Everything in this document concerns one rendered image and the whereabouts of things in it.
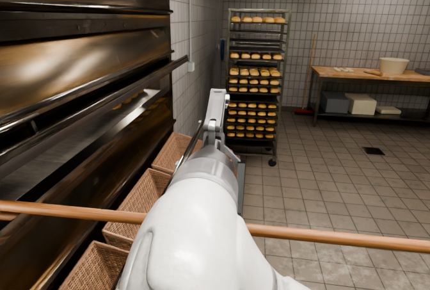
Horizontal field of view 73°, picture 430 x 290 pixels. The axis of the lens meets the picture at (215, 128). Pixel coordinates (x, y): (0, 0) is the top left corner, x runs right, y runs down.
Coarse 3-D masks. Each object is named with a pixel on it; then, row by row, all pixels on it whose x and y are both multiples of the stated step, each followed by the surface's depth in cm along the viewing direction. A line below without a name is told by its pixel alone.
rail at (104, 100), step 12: (180, 60) 186; (156, 72) 141; (132, 84) 114; (108, 96) 96; (84, 108) 83; (96, 108) 88; (60, 120) 74; (72, 120) 77; (36, 132) 67; (48, 132) 68; (24, 144) 61; (0, 156) 55; (12, 156) 58
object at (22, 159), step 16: (160, 64) 194; (176, 64) 176; (128, 80) 144; (96, 96) 114; (128, 96) 109; (64, 112) 95; (96, 112) 88; (64, 128) 74; (80, 128) 79; (0, 144) 71; (48, 144) 67; (16, 160) 59; (0, 176) 55
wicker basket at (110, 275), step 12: (84, 252) 109; (96, 252) 115; (108, 252) 116; (120, 252) 115; (84, 264) 108; (96, 264) 114; (108, 264) 120; (120, 264) 118; (72, 276) 101; (84, 276) 107; (96, 276) 113; (108, 276) 121; (60, 288) 95; (72, 288) 100; (84, 288) 106; (96, 288) 112; (108, 288) 118
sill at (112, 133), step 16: (160, 96) 198; (144, 112) 167; (112, 128) 140; (128, 128) 147; (96, 144) 123; (112, 144) 131; (80, 160) 109; (48, 176) 98; (64, 176) 98; (32, 192) 89; (48, 192) 90; (0, 224) 75; (16, 224) 78; (0, 240) 73
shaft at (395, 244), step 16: (0, 208) 79; (16, 208) 78; (32, 208) 78; (48, 208) 78; (64, 208) 78; (80, 208) 78; (256, 224) 74; (304, 240) 72; (320, 240) 71; (336, 240) 71; (352, 240) 70; (368, 240) 70; (384, 240) 70; (400, 240) 70; (416, 240) 70
